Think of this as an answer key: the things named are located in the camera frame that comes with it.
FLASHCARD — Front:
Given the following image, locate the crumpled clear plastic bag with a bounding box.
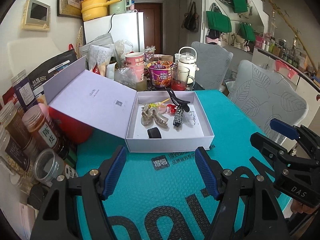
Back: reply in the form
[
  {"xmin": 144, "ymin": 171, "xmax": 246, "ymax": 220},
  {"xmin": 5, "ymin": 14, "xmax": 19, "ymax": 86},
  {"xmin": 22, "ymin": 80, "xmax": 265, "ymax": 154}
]
[{"xmin": 114, "ymin": 67, "xmax": 137, "ymax": 89}]

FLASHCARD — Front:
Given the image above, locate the clear tape roll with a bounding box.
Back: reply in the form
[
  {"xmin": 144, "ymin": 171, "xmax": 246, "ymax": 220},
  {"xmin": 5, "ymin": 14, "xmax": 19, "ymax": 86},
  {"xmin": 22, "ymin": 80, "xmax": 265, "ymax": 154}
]
[{"xmin": 136, "ymin": 77, "xmax": 148, "ymax": 92}]

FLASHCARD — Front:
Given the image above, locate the white refrigerator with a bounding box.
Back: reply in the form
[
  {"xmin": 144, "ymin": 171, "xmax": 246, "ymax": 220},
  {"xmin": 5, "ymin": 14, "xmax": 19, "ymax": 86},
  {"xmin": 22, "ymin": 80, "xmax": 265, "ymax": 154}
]
[{"xmin": 84, "ymin": 12, "xmax": 145, "ymax": 52}]

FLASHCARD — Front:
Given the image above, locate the clear small hair clip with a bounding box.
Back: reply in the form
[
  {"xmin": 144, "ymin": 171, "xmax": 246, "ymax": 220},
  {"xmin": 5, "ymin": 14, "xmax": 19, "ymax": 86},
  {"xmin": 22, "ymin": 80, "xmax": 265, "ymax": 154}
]
[{"xmin": 183, "ymin": 111, "xmax": 196, "ymax": 126}]

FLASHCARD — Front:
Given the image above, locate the dark hanging bag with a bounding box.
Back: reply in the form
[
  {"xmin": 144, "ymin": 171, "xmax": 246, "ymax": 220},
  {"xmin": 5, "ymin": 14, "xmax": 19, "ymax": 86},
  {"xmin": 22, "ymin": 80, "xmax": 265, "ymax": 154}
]
[{"xmin": 181, "ymin": 2, "xmax": 199, "ymax": 33}]

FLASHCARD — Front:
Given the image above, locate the white open gift box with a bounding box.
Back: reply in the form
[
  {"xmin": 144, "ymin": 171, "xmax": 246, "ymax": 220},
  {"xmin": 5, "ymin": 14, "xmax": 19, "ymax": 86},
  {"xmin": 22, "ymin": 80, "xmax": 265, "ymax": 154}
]
[{"xmin": 43, "ymin": 57, "xmax": 214, "ymax": 153}]

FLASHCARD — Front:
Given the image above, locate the glass mug with red liquid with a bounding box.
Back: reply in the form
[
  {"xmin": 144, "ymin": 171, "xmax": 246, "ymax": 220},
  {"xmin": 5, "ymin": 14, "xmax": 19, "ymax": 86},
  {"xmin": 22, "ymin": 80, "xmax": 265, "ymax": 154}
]
[{"xmin": 170, "ymin": 66, "xmax": 195, "ymax": 91}]

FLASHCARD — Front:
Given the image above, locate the grey leaf chair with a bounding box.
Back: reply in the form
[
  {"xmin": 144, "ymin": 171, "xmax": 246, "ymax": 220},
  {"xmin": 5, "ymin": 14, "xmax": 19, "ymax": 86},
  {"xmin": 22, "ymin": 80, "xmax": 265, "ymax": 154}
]
[
  {"xmin": 191, "ymin": 41, "xmax": 233, "ymax": 90},
  {"xmin": 228, "ymin": 60, "xmax": 309, "ymax": 145}
]

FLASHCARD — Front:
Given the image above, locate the purple instant noodle bowl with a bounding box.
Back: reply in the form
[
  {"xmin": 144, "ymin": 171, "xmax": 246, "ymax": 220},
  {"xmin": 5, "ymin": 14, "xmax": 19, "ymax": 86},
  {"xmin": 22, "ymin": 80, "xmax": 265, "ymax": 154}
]
[{"xmin": 147, "ymin": 61, "xmax": 174, "ymax": 88}]

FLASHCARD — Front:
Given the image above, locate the woven straw fan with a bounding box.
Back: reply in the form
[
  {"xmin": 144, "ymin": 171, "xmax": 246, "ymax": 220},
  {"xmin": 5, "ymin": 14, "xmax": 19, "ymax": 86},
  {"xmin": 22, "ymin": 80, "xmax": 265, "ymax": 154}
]
[{"xmin": 75, "ymin": 26, "xmax": 84, "ymax": 59}]

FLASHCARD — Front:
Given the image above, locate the green tote bag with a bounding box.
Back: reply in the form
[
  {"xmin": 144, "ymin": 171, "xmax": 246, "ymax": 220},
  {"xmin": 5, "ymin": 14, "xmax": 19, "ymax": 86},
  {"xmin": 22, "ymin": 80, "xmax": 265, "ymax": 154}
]
[{"xmin": 206, "ymin": 11, "xmax": 232, "ymax": 33}]

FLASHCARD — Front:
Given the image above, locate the green electric kettle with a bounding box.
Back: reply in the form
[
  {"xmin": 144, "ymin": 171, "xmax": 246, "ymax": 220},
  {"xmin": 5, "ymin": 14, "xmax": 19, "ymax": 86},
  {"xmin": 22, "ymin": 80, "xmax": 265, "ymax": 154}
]
[{"xmin": 109, "ymin": 0, "xmax": 132, "ymax": 15}]

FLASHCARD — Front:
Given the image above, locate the teal bubble mat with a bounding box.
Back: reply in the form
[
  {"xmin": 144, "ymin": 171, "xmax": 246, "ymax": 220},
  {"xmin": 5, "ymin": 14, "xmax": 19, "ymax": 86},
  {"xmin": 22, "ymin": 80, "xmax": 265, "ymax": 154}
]
[{"xmin": 75, "ymin": 89, "xmax": 296, "ymax": 240}]

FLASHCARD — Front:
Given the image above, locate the yellow pot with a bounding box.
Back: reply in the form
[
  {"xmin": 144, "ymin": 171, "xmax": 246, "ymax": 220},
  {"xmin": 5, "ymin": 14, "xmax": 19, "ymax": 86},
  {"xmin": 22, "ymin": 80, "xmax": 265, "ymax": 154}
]
[{"xmin": 81, "ymin": 0, "xmax": 123, "ymax": 22}]

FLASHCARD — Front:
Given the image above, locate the amber spice jar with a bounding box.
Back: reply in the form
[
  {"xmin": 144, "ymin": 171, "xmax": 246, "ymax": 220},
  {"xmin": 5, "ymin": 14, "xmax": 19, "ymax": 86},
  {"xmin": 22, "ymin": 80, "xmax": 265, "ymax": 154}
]
[{"xmin": 22, "ymin": 105, "xmax": 61, "ymax": 153}]

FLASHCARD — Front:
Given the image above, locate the yellow flower hair stick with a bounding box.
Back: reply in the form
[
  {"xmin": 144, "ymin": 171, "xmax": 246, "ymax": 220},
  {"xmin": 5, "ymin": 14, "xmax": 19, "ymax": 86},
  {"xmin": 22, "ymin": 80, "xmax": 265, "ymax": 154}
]
[{"xmin": 148, "ymin": 98, "xmax": 170, "ymax": 108}]

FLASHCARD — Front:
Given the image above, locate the pink paper cup upper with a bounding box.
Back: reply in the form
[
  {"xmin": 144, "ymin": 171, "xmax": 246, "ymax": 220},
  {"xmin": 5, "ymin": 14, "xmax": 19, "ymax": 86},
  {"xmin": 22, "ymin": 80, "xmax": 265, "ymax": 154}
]
[{"xmin": 125, "ymin": 52, "xmax": 144, "ymax": 67}]

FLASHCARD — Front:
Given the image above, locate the pink panda paper cup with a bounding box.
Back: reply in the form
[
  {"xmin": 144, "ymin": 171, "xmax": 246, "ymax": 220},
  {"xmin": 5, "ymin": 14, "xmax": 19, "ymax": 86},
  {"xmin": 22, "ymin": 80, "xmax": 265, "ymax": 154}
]
[{"xmin": 126, "ymin": 64, "xmax": 145, "ymax": 82}]

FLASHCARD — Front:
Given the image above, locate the black round hair band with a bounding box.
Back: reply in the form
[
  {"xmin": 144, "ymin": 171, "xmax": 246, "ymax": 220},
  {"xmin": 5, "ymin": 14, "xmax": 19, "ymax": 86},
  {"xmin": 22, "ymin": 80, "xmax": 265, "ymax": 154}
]
[{"xmin": 147, "ymin": 127, "xmax": 162, "ymax": 139}]

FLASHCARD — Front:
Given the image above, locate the empty glass jar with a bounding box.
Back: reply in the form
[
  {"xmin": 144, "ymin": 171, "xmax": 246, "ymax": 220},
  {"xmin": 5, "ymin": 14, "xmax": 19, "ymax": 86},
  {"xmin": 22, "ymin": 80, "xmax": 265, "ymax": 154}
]
[{"xmin": 34, "ymin": 148, "xmax": 65, "ymax": 187}]

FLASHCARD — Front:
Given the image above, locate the clear wavy hair clip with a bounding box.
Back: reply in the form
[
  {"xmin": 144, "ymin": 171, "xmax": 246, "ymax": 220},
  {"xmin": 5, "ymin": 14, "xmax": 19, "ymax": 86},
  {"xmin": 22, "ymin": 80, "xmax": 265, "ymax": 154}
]
[{"xmin": 141, "ymin": 104, "xmax": 169, "ymax": 127}]

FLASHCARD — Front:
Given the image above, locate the black long hair clip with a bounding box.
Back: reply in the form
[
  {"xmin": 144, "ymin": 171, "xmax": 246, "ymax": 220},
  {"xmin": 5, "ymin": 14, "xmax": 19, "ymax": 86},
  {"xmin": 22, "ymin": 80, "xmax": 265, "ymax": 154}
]
[{"xmin": 165, "ymin": 88, "xmax": 190, "ymax": 112}]

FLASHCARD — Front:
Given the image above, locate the wall intercom panel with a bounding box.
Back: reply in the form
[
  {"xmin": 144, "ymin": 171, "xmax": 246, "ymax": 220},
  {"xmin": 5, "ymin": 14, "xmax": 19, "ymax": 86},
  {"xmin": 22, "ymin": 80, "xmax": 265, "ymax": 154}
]
[{"xmin": 21, "ymin": 0, "xmax": 50, "ymax": 31}]

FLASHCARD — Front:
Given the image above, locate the grey leaf chair near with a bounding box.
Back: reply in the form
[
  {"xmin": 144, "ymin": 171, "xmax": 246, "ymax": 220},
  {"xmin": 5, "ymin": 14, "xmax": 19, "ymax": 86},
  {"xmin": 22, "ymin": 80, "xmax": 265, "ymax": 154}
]
[{"xmin": 228, "ymin": 60, "xmax": 309, "ymax": 145}]

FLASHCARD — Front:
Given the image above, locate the pink round compact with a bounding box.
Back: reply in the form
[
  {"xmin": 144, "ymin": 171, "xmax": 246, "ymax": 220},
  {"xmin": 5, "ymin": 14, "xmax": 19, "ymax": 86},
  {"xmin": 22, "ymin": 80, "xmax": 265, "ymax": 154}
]
[{"xmin": 156, "ymin": 103, "xmax": 167, "ymax": 114}]

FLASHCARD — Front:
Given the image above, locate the white kettle bottle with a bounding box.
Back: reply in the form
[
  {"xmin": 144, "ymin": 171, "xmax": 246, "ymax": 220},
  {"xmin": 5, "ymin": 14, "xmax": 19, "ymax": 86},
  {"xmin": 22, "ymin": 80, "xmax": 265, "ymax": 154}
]
[{"xmin": 177, "ymin": 46, "xmax": 200, "ymax": 84}]

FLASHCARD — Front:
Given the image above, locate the brown door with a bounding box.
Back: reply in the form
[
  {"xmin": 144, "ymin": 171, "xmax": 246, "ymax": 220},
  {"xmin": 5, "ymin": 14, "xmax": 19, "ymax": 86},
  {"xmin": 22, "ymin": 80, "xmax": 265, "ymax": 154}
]
[{"xmin": 135, "ymin": 3, "xmax": 163, "ymax": 54}]

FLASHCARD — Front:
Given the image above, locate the grey leaf chair far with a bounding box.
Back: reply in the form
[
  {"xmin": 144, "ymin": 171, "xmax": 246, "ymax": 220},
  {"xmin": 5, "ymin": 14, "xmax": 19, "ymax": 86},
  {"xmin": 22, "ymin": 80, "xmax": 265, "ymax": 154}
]
[{"xmin": 191, "ymin": 41, "xmax": 233, "ymax": 90}]

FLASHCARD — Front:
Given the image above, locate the brown mug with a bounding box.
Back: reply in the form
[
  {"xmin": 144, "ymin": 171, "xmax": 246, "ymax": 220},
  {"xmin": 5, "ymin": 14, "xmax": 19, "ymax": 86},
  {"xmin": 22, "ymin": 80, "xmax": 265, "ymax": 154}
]
[{"xmin": 161, "ymin": 55, "xmax": 173, "ymax": 62}]

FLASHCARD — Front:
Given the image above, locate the red small hair clip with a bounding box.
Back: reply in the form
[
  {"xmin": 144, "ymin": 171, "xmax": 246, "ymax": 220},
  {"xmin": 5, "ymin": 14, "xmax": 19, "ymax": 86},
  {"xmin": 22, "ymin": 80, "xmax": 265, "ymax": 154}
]
[{"xmin": 167, "ymin": 104, "xmax": 177, "ymax": 115}]

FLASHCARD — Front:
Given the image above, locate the black white gingham scrunchie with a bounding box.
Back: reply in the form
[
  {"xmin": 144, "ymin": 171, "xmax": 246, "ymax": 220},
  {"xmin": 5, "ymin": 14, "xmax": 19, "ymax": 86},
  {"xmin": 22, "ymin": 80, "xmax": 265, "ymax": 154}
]
[{"xmin": 173, "ymin": 106, "xmax": 184, "ymax": 127}]

